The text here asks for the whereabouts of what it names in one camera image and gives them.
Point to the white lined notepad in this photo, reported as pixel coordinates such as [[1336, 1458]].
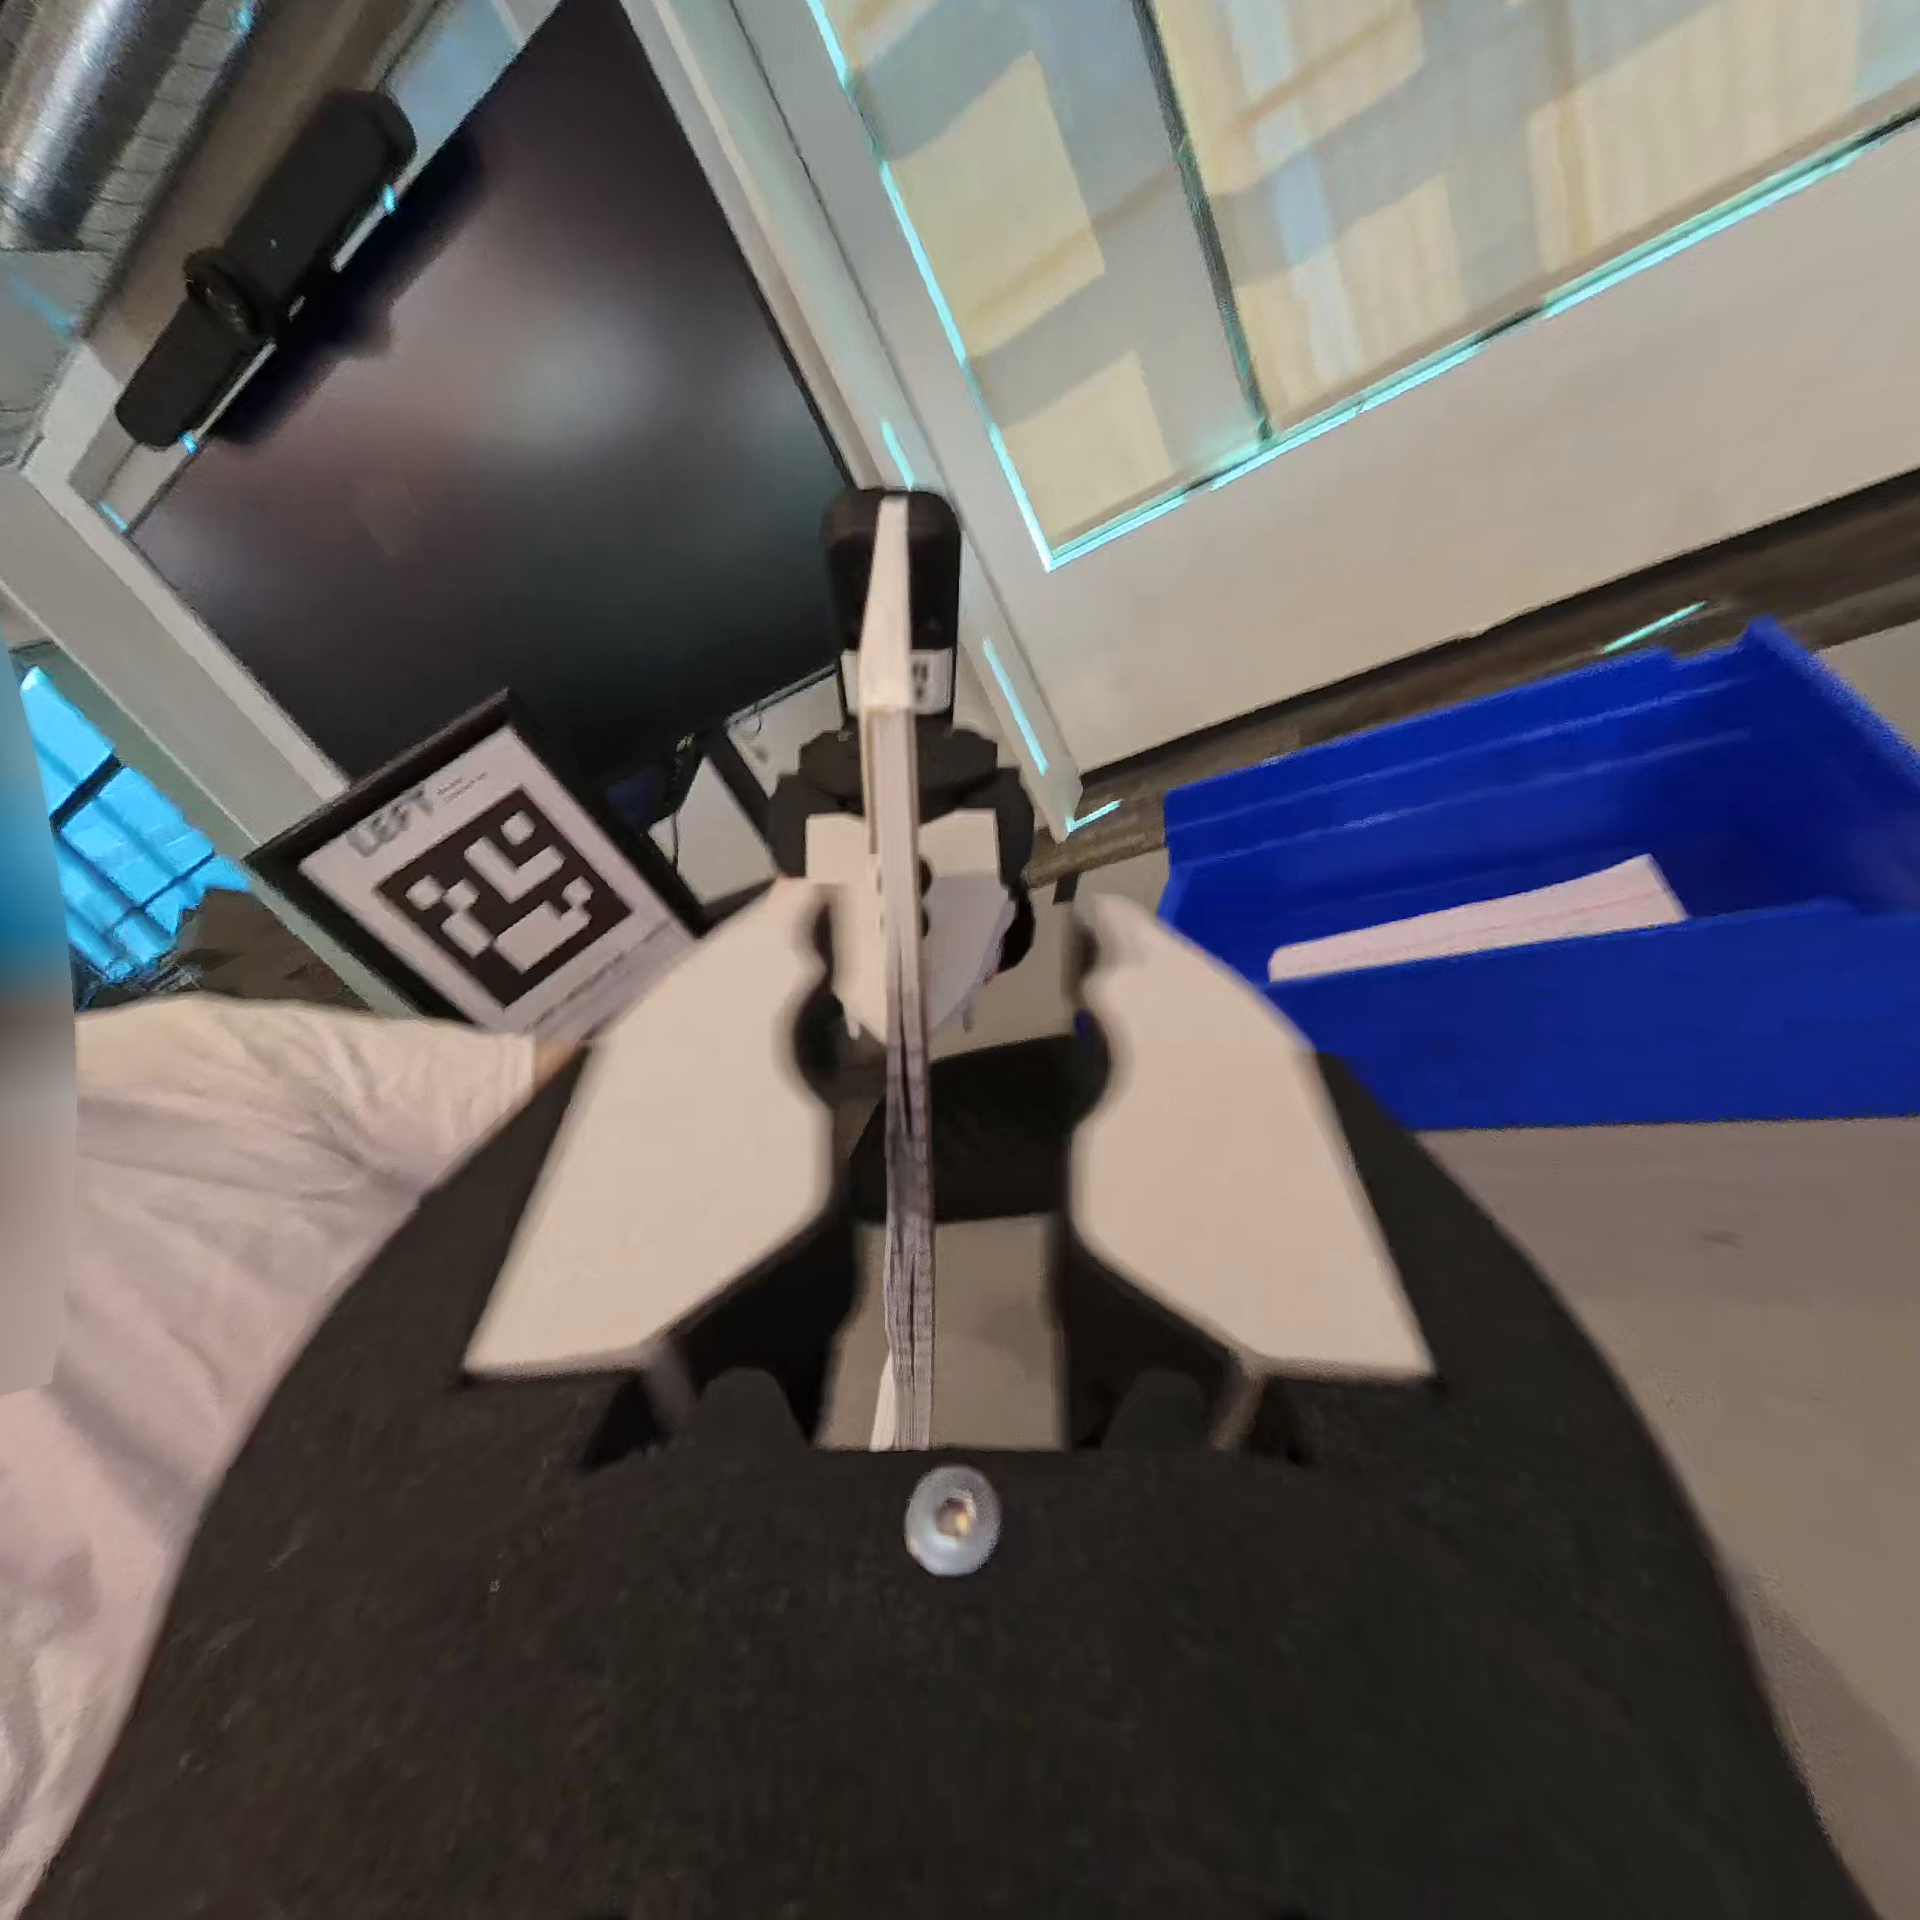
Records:
[[896, 780]]

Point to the person's white shirt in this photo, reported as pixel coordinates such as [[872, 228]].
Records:
[[224, 1202]]

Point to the blue plastic bin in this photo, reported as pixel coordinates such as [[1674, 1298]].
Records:
[[1499, 1036]]

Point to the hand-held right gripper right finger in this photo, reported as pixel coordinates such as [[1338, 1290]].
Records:
[[1244, 1184]]

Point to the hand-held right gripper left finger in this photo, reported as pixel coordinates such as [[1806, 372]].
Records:
[[661, 1184]]

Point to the window with roller blind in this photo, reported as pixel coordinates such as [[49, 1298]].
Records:
[[1348, 224]]

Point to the large black wall screen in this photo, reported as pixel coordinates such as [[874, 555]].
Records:
[[523, 452]]

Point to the silver ventilation duct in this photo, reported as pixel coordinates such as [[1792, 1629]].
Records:
[[106, 106]]

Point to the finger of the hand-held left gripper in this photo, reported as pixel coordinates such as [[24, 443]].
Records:
[[844, 902], [961, 932]]

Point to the framed tag sign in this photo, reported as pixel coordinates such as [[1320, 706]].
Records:
[[493, 902]]

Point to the torn written notepad sheet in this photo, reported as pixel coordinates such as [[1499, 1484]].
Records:
[[1499, 923]]

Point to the black webcam bar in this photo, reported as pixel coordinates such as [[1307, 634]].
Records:
[[270, 254]]

